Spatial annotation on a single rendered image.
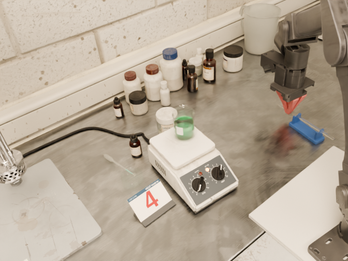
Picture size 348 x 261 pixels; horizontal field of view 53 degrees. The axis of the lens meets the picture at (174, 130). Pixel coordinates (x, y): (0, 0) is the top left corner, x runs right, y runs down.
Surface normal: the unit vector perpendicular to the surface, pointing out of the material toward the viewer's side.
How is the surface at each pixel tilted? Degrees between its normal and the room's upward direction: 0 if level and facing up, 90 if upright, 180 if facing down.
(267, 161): 0
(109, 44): 90
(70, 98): 90
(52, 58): 90
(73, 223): 0
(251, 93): 0
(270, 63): 90
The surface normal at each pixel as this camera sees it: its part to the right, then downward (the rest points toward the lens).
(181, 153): -0.07, -0.75
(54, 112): 0.61, 0.49
